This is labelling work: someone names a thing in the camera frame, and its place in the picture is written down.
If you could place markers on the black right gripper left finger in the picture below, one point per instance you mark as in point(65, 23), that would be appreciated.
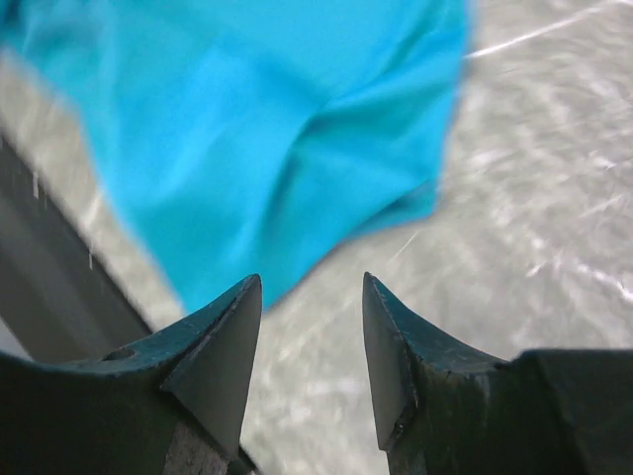
point(170, 403)

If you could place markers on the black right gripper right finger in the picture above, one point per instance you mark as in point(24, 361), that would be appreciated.
point(444, 407)

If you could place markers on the teal t shirt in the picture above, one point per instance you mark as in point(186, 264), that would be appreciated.
point(242, 137)

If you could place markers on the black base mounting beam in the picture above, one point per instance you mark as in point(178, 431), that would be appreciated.
point(57, 298)

